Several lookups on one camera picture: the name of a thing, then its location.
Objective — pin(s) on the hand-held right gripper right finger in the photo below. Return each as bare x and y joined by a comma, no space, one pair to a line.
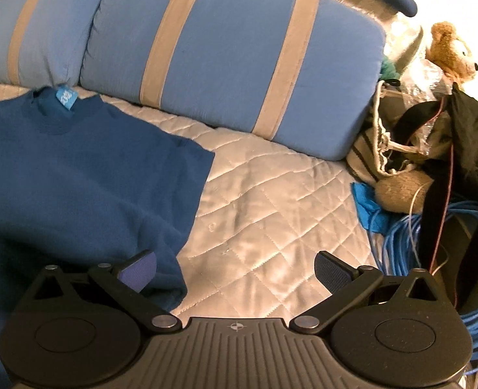
331,272

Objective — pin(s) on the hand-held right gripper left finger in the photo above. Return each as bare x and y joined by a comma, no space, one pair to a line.
138,272

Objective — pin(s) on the dark blue sweatshirt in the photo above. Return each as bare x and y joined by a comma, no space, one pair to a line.
81,170

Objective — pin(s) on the cyan cloth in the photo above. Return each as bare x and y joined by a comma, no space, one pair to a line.
368,210

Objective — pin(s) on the striped canvas tote bag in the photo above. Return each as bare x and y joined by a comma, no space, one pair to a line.
364,158

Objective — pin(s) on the black cloth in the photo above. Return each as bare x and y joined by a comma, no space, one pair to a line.
466,129

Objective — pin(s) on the teal cloth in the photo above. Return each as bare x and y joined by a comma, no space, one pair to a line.
389,69

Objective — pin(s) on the clear plastic bag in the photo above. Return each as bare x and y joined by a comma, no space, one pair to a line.
419,75

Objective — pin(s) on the blue pillow with beige stripes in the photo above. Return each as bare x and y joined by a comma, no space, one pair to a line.
40,28
222,48

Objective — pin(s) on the brown teddy bear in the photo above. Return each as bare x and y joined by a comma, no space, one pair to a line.
452,52

